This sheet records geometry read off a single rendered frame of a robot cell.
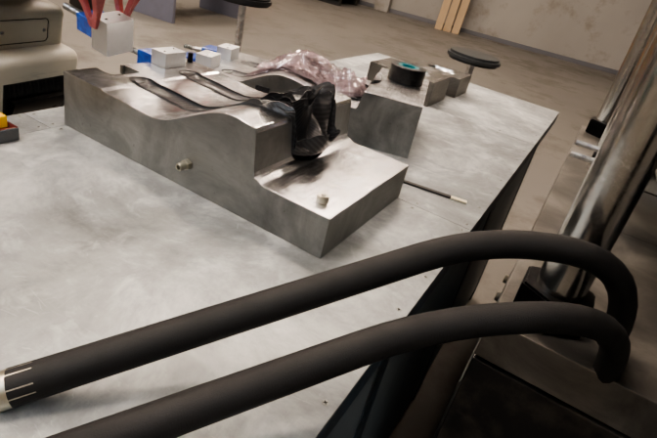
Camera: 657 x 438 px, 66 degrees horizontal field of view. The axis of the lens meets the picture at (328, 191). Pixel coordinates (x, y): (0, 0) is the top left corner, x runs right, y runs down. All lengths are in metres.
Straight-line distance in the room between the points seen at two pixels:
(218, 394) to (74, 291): 0.22
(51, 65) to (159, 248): 0.78
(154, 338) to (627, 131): 0.51
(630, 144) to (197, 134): 0.52
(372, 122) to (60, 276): 0.65
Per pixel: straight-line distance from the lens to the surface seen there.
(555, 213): 1.07
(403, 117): 1.01
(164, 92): 0.88
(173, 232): 0.66
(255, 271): 0.61
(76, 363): 0.45
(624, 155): 0.63
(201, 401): 0.40
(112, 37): 0.88
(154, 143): 0.78
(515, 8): 11.01
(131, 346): 0.44
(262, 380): 0.41
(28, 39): 1.33
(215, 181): 0.71
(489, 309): 0.49
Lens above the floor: 1.16
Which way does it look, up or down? 26 degrees down
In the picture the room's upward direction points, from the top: 13 degrees clockwise
